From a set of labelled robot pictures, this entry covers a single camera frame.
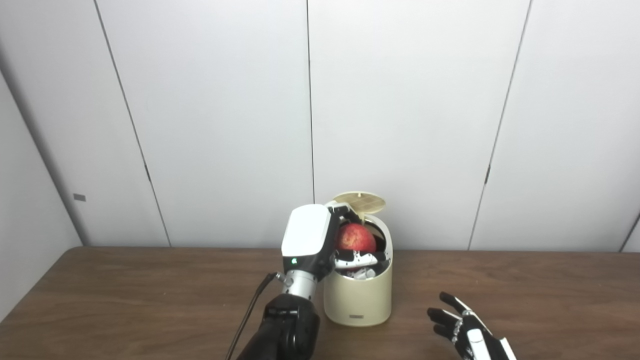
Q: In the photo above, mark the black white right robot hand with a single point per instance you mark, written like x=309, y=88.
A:
x=475, y=340

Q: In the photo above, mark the cream round bin lid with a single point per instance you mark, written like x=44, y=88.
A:
x=362, y=201

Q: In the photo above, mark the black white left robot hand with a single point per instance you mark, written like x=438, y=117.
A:
x=307, y=230

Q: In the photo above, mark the small gray wall label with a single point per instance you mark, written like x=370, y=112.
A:
x=79, y=197

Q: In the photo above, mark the red apple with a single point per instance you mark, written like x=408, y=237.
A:
x=356, y=237

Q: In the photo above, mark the cream-colored round bin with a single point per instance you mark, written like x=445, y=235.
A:
x=357, y=297

